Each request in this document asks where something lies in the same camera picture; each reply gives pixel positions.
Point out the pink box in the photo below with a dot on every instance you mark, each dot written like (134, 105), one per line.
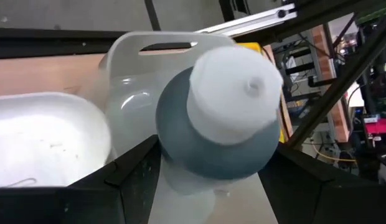
(378, 127)

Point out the black table edge rail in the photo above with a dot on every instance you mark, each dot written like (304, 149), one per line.
(40, 43)

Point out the grey bottle with white cap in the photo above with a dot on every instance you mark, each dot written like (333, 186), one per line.
(180, 140)

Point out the silver aluminium frame rail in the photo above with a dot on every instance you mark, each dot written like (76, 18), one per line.
(258, 20)

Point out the thin black frame post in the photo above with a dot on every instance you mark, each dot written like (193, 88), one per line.
(152, 14)

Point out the brick column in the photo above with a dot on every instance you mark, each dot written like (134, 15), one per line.
(340, 121)

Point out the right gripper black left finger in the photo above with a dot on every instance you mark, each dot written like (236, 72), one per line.
(124, 193)

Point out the brown wooden post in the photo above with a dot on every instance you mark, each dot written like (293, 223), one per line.
(286, 121)

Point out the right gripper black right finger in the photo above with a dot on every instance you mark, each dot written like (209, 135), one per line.
(320, 202)

